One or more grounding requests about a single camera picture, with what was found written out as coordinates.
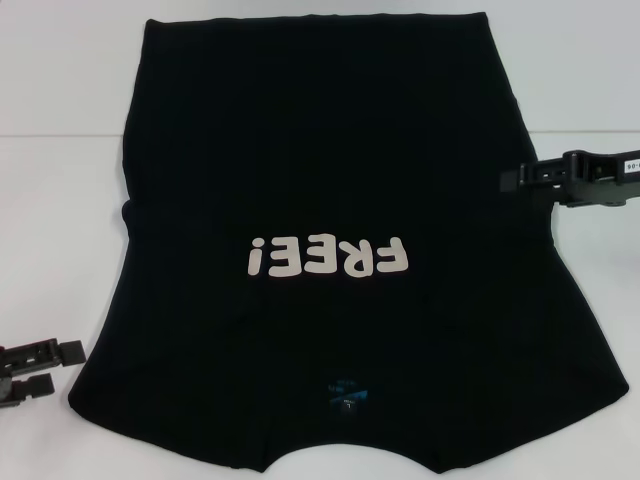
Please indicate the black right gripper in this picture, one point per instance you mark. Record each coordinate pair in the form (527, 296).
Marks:
(600, 177)

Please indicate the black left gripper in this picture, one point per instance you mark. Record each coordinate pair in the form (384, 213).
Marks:
(7, 385)

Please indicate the black shirt with FREE print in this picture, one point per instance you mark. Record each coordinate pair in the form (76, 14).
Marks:
(320, 150)

